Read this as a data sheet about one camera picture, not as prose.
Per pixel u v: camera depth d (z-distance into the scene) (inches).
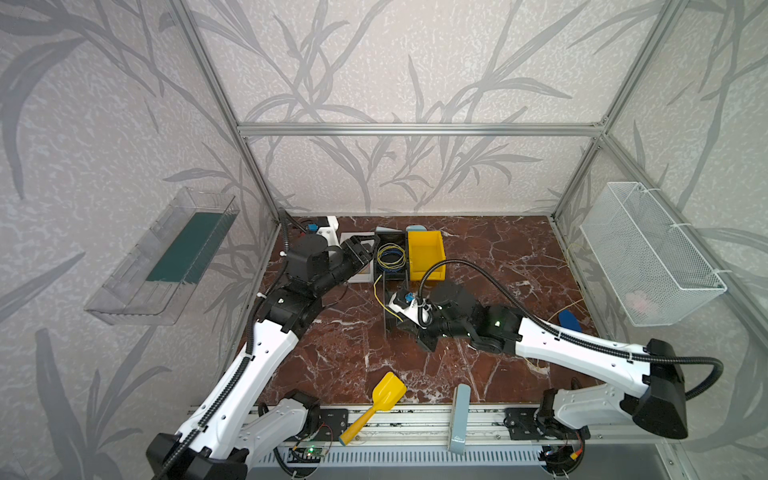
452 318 21.6
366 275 39.0
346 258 23.5
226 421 15.2
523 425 29.4
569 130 36.8
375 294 37.9
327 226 24.7
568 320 36.1
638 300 28.6
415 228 45.7
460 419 29.0
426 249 43.7
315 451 27.7
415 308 23.1
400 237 42.6
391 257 41.7
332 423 29.0
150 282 25.0
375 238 26.2
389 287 39.0
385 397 30.7
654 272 24.1
